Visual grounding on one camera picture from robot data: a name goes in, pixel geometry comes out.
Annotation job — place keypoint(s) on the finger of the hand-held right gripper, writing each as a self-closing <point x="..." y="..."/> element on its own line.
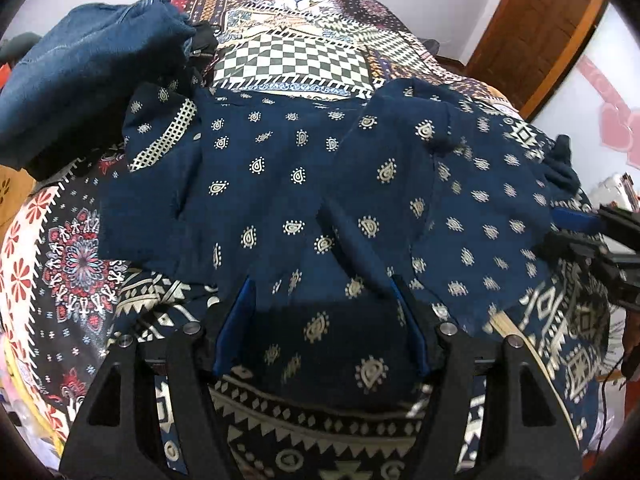
<point x="575" y="220"/>
<point x="575" y="246"/>

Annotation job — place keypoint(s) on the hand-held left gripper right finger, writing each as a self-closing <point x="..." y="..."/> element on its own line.
<point x="414" y="332"/>

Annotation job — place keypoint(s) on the patchwork bedspread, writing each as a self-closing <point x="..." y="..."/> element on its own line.
<point x="295" y="60"/>

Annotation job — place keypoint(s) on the navy patterned hooded garment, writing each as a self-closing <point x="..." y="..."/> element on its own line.
<point x="280" y="185"/>

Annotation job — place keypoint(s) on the folded blue jeans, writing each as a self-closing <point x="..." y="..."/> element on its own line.
<point x="90" y="70"/>

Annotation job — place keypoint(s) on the grey backpack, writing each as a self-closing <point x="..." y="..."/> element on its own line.
<point x="431" y="46"/>

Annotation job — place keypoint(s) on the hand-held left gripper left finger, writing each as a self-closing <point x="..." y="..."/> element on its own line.
<point x="232" y="332"/>

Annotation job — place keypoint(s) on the wooden door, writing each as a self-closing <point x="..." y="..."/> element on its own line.
<point x="540" y="35"/>

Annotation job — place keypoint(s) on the white appliance with stickers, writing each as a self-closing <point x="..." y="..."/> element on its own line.
<point x="617" y="190"/>

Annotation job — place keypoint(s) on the pink heart sticker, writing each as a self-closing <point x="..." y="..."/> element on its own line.
<point x="617" y="120"/>

